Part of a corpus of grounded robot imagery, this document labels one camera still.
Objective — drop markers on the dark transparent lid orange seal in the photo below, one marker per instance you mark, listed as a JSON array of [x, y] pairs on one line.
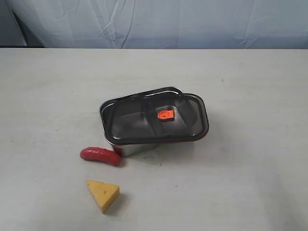
[[156, 118]]

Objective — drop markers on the red toy sausage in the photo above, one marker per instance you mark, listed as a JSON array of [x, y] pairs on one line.
[[101, 154]]

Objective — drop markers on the yellow toy cheese wedge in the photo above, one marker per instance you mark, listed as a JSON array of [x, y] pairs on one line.
[[104, 194]]

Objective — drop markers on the steel two-compartment lunch box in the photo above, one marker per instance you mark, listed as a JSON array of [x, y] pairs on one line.
[[129, 149]]

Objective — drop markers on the white backdrop curtain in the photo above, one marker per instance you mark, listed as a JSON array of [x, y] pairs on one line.
[[159, 24]]

